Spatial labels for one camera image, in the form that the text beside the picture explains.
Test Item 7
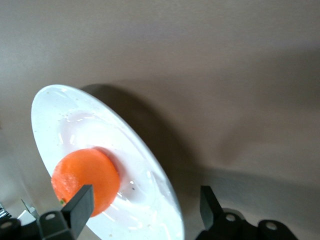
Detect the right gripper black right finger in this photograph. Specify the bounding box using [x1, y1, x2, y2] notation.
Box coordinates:
[194, 185, 261, 240]

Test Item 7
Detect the white round plate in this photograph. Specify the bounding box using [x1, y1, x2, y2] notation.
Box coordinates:
[30, 84, 186, 240]

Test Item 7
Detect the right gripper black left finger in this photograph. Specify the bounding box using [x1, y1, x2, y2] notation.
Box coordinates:
[37, 184, 95, 240]

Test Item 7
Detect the orange fruit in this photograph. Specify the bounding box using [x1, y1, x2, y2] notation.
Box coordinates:
[51, 148, 121, 218]

